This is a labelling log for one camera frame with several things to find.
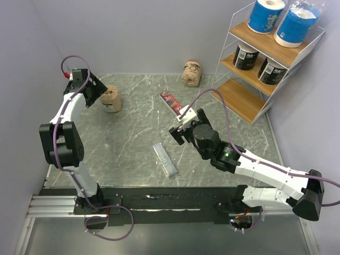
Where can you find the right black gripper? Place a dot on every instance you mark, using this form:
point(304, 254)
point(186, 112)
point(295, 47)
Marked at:
point(203, 119)

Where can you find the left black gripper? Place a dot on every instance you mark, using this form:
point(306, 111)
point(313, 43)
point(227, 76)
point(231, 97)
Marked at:
point(99, 88)

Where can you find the brown paper roll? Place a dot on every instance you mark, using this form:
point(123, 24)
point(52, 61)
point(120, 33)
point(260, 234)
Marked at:
point(111, 100)

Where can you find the black paper roll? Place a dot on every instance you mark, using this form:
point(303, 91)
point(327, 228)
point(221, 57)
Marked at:
point(271, 73)

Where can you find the blue printed paper roll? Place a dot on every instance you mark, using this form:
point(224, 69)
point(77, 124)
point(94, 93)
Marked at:
point(264, 15)

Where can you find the blue clear-wrapped paper roll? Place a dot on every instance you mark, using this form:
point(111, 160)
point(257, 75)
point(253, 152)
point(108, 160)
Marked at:
point(300, 17)

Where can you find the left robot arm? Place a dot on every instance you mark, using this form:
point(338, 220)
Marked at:
point(62, 144)

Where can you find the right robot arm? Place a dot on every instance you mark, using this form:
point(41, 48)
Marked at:
point(301, 192)

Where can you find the bottom wooden shelf board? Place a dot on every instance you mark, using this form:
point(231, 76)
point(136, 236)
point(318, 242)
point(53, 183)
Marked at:
point(241, 100)

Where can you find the wooden shelf board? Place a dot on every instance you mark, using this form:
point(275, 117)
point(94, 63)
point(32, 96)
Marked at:
point(241, 100)
point(266, 44)
point(250, 76)

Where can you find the middle wooden shelf board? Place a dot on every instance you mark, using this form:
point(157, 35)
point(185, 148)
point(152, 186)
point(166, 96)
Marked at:
point(250, 76)

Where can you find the top wooden shelf board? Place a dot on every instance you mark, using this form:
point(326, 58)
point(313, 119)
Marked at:
point(266, 44)

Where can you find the silver toothpaste box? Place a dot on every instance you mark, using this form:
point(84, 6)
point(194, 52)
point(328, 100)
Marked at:
point(165, 160)

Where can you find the red toothpaste box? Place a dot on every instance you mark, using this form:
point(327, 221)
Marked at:
point(171, 103)

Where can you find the brown roll with bear print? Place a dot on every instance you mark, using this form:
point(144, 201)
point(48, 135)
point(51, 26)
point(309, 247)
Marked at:
point(191, 74)

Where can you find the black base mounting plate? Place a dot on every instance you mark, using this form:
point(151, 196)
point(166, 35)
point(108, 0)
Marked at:
point(147, 205)

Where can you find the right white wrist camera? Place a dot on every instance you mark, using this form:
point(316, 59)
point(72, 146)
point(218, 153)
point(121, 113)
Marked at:
point(187, 118)

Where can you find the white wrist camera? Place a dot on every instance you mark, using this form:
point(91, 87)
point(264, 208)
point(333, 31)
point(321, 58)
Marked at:
point(68, 75)
point(187, 118)

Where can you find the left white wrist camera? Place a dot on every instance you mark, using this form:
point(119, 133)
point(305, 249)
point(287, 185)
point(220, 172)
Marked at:
point(68, 75)

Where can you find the white wire shelf rack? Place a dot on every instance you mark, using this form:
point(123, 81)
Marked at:
point(230, 45)

